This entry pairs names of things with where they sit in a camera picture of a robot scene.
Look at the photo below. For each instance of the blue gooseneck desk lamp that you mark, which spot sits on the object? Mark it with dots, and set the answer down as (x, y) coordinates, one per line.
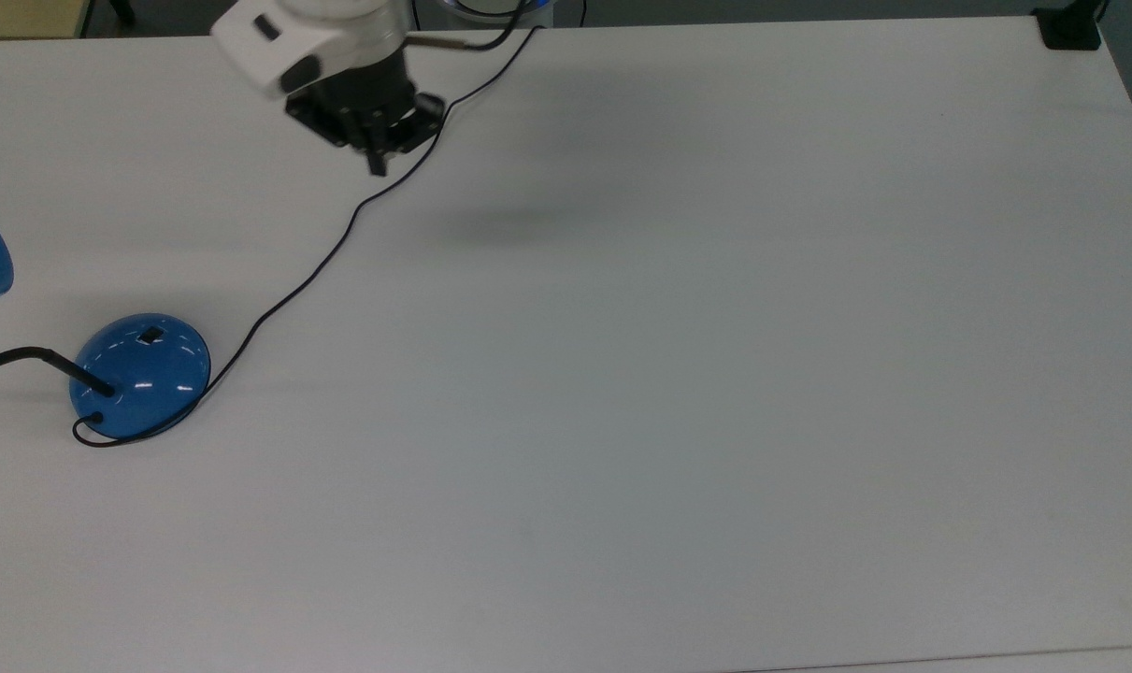
(154, 379)

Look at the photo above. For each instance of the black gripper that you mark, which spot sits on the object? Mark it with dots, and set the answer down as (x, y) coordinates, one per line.
(365, 98)

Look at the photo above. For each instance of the black camera stand clamp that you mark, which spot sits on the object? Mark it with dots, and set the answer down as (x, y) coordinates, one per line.
(1068, 30)

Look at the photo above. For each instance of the black rocker lamp switch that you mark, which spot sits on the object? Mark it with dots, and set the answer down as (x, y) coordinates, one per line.
(151, 335)

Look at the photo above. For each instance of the yellow wooden panel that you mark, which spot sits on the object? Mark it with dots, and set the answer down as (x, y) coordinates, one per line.
(23, 17)

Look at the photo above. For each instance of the black chair leg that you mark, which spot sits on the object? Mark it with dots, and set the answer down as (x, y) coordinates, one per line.
(122, 9)

